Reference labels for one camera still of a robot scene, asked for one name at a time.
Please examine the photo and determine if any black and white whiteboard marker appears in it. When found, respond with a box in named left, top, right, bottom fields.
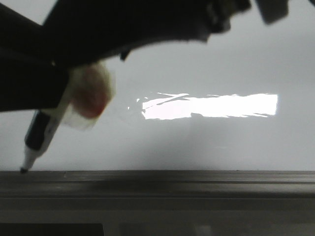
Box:
left=20, top=66, right=83, bottom=174

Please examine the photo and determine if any red magnet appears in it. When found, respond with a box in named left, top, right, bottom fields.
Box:
left=62, top=62, right=116, bottom=130

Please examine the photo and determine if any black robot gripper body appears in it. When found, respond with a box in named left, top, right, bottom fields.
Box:
left=42, top=0, right=251, bottom=68

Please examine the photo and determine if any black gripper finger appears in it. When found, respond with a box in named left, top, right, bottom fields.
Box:
left=0, top=4, right=68, bottom=112
left=255, top=0, right=288, bottom=25

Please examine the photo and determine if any grey aluminium whiteboard frame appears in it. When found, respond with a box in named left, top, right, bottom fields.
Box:
left=0, top=171, right=315, bottom=236

